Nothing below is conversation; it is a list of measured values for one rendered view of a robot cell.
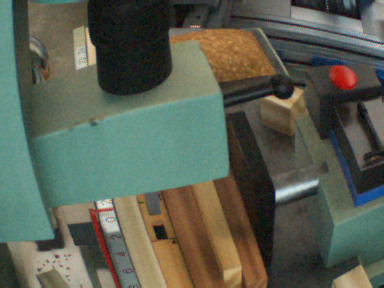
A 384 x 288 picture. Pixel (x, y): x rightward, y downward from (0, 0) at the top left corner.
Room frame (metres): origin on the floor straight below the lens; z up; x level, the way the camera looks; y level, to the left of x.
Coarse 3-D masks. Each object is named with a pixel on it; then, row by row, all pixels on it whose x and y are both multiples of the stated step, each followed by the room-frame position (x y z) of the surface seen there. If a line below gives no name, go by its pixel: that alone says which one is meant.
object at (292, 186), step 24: (240, 120) 0.52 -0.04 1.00; (240, 144) 0.50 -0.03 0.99; (240, 168) 0.49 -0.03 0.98; (264, 168) 0.47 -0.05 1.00; (312, 168) 0.49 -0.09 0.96; (240, 192) 0.49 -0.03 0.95; (264, 192) 0.44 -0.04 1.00; (288, 192) 0.48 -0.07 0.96; (312, 192) 0.48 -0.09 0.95; (264, 216) 0.44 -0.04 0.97; (264, 240) 0.44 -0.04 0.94; (264, 264) 0.44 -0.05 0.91
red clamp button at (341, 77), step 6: (336, 66) 0.55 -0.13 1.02; (342, 66) 0.55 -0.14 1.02; (330, 72) 0.54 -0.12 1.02; (336, 72) 0.54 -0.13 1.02; (342, 72) 0.54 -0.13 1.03; (348, 72) 0.54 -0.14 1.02; (330, 78) 0.53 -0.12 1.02; (336, 78) 0.53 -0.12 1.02; (342, 78) 0.53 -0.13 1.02; (348, 78) 0.53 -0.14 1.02; (354, 78) 0.53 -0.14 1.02; (336, 84) 0.52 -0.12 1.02; (342, 84) 0.52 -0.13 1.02; (348, 84) 0.52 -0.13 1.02; (354, 84) 0.52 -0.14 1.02
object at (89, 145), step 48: (192, 48) 0.51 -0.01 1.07; (48, 96) 0.48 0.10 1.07; (96, 96) 0.47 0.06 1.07; (144, 96) 0.46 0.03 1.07; (192, 96) 0.46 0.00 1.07; (48, 144) 0.44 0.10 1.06; (96, 144) 0.45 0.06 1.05; (144, 144) 0.45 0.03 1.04; (192, 144) 0.45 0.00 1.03; (48, 192) 0.44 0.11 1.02; (96, 192) 0.45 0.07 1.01; (144, 192) 0.45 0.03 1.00
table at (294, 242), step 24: (264, 48) 0.75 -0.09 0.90; (264, 144) 0.60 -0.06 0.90; (288, 144) 0.60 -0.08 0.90; (288, 168) 0.57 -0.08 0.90; (288, 216) 0.51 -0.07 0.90; (288, 240) 0.48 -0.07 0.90; (312, 240) 0.47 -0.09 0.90; (288, 264) 0.45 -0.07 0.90; (312, 264) 0.44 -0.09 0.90; (336, 264) 0.43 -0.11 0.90; (360, 264) 0.42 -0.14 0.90
